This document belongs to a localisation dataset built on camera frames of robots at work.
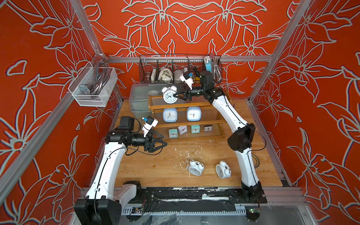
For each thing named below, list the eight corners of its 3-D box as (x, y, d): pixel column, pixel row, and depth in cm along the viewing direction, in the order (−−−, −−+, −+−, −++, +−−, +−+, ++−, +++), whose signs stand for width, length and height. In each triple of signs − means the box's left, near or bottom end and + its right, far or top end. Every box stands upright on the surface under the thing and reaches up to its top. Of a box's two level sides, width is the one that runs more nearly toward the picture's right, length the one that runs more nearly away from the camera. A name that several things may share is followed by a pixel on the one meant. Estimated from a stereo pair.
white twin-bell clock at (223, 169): (220, 180, 80) (224, 176, 72) (214, 167, 84) (217, 162, 77) (228, 177, 81) (233, 173, 73) (222, 165, 85) (226, 159, 78)
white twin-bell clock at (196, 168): (187, 172, 83) (188, 167, 75) (190, 164, 86) (191, 158, 78) (200, 178, 81) (202, 173, 73) (202, 169, 84) (205, 164, 76)
